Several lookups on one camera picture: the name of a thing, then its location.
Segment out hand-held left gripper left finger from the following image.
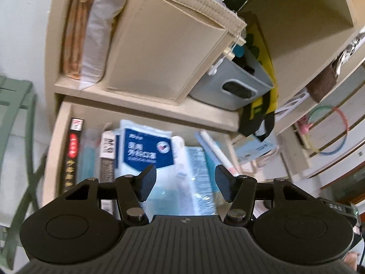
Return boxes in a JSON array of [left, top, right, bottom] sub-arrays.
[[65, 164, 157, 227]]

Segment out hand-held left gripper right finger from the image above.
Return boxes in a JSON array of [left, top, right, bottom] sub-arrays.
[[215, 164, 310, 227]]

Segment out beige wooden drawer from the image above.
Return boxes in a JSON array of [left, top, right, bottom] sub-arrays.
[[42, 100, 241, 219]]

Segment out large clear light blue packet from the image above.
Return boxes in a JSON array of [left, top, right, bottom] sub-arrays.
[[148, 135, 219, 216]]

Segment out white tube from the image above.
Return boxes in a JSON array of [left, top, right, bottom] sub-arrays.
[[195, 131, 238, 176]]

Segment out blue white mask packet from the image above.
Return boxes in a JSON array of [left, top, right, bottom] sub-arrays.
[[115, 119, 175, 172]]

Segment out black white box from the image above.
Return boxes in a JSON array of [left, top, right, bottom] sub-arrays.
[[98, 130, 117, 214]]

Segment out thin clear blue mask packet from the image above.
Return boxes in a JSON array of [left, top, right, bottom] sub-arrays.
[[77, 128, 103, 183]]

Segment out green red blue hoop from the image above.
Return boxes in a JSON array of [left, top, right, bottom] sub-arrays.
[[307, 105, 352, 155]]

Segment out black box red label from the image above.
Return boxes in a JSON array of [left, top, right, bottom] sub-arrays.
[[58, 117, 86, 197]]

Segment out pink toy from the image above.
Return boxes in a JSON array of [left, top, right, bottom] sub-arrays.
[[295, 116, 315, 136]]

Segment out large grey plastic bin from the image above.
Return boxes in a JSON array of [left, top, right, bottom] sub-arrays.
[[190, 44, 276, 112]]

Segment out white cut-out panel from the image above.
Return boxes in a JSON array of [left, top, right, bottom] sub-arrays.
[[275, 87, 311, 119]]

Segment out yellow black tote bag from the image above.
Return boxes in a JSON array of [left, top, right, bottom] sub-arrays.
[[238, 20, 278, 139]]

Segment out brown wicker basket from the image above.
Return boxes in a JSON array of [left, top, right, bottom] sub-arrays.
[[306, 61, 343, 103]]

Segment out cream pump bottle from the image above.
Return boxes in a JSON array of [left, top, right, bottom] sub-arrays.
[[208, 38, 246, 76]]

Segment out beige felt organizer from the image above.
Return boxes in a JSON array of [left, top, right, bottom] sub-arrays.
[[104, 0, 248, 106]]

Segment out green chair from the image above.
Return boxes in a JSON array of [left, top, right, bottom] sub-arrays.
[[0, 76, 47, 269]]

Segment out shiny silver ribbon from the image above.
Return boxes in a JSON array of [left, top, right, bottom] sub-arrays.
[[335, 30, 365, 76]]

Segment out white padded mailer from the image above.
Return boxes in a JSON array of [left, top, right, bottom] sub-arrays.
[[81, 0, 134, 90]]

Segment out stack of brown envelopes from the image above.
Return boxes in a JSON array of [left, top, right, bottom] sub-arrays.
[[60, 0, 102, 82]]

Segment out beige wooden shelf unit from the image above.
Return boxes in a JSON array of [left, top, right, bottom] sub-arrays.
[[43, 0, 365, 137]]

